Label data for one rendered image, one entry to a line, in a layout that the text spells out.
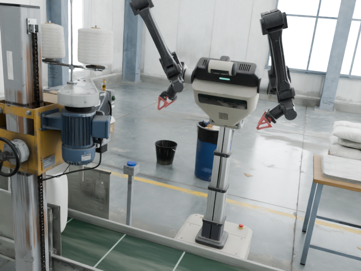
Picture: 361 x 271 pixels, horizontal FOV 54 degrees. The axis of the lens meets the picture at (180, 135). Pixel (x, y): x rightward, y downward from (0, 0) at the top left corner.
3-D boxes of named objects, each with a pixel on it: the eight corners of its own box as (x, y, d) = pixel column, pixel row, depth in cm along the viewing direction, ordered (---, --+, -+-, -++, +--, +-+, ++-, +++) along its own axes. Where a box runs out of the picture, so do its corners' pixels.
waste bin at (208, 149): (233, 171, 450) (240, 123, 431) (224, 187, 404) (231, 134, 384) (197, 164, 465) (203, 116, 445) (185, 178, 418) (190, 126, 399)
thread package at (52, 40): (71, 58, 178) (71, 24, 173) (52, 60, 165) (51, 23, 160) (48, 55, 183) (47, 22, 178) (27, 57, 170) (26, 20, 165)
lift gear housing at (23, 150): (30, 163, 159) (29, 140, 156) (21, 167, 154) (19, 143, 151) (11, 158, 162) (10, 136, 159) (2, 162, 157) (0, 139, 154)
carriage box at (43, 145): (82, 155, 189) (82, 97, 180) (37, 177, 159) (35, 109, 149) (44, 146, 197) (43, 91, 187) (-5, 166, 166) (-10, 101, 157)
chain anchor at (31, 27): (41, 34, 150) (40, 19, 148) (32, 34, 145) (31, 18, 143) (35, 34, 151) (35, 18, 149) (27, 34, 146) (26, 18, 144)
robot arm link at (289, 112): (293, 85, 172) (275, 90, 174) (298, 95, 162) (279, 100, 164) (296, 106, 178) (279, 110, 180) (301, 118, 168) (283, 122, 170)
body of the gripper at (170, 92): (160, 94, 193) (167, 83, 190) (166, 92, 202) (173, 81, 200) (170, 101, 192) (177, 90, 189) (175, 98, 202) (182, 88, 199)
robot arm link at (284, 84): (283, 9, 149) (258, 16, 151) (287, 14, 145) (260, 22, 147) (294, 91, 175) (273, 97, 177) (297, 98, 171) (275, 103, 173)
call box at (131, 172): (139, 172, 234) (139, 163, 232) (133, 176, 227) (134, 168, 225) (128, 169, 236) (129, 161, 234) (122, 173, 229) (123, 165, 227)
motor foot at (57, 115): (74, 128, 165) (74, 110, 162) (58, 135, 154) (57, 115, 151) (58, 125, 168) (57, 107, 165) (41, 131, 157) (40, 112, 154)
